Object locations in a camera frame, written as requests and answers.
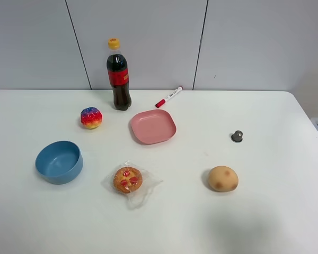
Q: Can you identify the pink square plate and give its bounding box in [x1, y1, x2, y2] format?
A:
[130, 109, 176, 145]

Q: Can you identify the red white marker pen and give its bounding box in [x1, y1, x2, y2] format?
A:
[155, 86, 183, 108]

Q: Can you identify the wrapped pastry with red topping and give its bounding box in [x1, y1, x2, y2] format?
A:
[101, 160, 163, 210]

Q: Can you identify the rainbow squishy ball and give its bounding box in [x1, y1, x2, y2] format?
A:
[81, 107, 103, 129]

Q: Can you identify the cola bottle yellow cap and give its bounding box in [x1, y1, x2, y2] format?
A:
[107, 38, 131, 111]

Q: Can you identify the tan bun squishy toy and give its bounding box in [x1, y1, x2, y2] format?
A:
[208, 166, 239, 192]

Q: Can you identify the blue plastic bowl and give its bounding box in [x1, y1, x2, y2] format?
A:
[35, 141, 83, 185]

